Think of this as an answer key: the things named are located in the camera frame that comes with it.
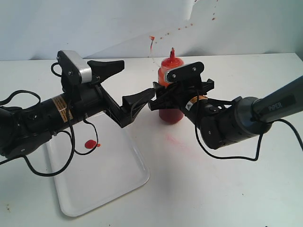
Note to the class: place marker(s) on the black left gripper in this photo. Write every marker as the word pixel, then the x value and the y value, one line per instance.
pixel 87 100

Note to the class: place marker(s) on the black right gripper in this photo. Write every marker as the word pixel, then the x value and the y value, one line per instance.
pixel 190 97

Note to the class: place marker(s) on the red sauce squeeze bottle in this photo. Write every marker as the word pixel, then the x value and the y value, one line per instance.
pixel 169 112

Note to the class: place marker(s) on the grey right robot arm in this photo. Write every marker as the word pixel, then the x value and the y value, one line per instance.
pixel 222 123

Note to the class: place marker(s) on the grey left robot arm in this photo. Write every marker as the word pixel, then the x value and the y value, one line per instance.
pixel 22 131

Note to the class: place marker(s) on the red sauce blob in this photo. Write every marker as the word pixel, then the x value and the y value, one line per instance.
pixel 90 144

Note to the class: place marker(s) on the white rectangular plastic tray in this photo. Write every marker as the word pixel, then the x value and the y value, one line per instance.
pixel 109 172

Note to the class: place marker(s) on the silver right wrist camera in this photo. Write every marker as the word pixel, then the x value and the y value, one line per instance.
pixel 184 72

